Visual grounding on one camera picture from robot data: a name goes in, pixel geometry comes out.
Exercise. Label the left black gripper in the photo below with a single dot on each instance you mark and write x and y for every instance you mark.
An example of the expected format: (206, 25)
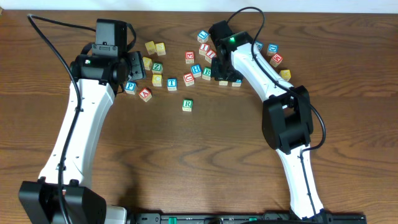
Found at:
(137, 65)

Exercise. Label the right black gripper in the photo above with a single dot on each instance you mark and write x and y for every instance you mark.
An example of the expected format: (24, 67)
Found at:
(215, 74)

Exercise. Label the yellow O block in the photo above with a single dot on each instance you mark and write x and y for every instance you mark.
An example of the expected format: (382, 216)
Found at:
(223, 83)

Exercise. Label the green B block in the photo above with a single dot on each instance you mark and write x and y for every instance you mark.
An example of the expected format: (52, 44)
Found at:
(206, 73)

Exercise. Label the blue H block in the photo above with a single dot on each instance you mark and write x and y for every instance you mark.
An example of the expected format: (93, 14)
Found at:
(196, 70)

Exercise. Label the blue T block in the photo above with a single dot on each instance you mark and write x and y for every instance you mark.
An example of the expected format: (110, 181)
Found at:
(172, 84)

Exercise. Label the green R block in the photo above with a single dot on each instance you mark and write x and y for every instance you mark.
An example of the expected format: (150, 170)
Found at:
(187, 105)

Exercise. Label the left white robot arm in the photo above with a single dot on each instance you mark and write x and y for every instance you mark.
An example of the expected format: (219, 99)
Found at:
(62, 192)

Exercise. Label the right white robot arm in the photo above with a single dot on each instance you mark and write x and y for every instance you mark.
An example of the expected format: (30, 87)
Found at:
(286, 114)

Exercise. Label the yellow block beside Z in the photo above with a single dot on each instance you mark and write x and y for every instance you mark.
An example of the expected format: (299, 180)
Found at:
(147, 63)

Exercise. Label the red I block lower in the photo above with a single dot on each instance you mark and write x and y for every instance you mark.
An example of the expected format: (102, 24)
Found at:
(210, 54)

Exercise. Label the red i block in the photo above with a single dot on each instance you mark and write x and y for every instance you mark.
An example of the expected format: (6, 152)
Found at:
(203, 48)
(210, 54)

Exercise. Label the green Z block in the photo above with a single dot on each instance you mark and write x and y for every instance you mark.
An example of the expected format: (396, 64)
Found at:
(157, 68)

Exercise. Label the blue P block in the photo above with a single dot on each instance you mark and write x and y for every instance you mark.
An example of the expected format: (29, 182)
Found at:
(130, 88)

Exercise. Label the blue L block lower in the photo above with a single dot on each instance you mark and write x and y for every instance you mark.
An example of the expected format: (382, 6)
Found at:
(237, 83)

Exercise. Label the blue l block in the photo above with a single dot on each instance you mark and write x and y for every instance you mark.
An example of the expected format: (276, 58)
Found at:
(202, 36)
(237, 83)

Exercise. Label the yellow G block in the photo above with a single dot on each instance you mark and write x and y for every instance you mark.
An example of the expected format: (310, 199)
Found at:
(157, 80)

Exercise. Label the yellow block top left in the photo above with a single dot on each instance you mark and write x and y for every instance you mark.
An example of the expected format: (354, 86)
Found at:
(150, 47)

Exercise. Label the red A block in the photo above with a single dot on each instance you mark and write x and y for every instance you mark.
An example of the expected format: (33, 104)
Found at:
(145, 94)

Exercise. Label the red I block upper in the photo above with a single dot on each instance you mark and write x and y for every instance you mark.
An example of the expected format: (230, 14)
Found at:
(203, 48)

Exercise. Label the yellow S block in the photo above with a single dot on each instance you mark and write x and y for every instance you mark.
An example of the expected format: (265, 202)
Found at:
(160, 49)

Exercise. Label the red U block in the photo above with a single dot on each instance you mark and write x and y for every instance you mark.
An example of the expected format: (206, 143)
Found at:
(188, 79)

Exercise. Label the red E block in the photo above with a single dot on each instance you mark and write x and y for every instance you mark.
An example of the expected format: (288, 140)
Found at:
(189, 57)

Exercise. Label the blue L block top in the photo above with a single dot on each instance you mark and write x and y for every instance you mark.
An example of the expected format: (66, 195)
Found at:
(202, 36)

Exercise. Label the blue D block right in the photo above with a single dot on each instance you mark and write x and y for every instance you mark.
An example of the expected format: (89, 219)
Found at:
(272, 49)

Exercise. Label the red M block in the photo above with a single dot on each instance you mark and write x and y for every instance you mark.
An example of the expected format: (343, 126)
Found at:
(276, 60)

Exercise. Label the yellow block far left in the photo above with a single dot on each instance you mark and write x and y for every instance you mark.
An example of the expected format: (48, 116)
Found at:
(285, 74)

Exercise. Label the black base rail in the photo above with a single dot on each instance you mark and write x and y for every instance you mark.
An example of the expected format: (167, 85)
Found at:
(277, 218)

